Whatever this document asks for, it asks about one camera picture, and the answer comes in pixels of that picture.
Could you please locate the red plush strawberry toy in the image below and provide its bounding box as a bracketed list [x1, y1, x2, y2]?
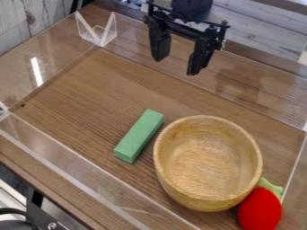
[238, 178, 284, 230]

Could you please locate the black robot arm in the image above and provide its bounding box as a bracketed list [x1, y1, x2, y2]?
[145, 0, 232, 75]

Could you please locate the clear acrylic corner bracket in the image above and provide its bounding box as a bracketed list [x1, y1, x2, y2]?
[75, 12, 118, 48]

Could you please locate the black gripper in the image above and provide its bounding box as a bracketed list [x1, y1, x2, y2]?
[149, 0, 232, 75]

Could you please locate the brown wooden bowl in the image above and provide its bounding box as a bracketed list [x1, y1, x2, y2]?
[154, 115, 265, 212]

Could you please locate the clear acrylic enclosure wall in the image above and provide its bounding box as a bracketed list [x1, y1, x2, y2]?
[0, 102, 201, 230]

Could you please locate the green foam block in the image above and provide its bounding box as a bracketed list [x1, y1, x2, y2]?
[114, 109, 165, 164]

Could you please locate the black table clamp bracket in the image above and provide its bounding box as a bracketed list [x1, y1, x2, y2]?
[0, 190, 71, 230]

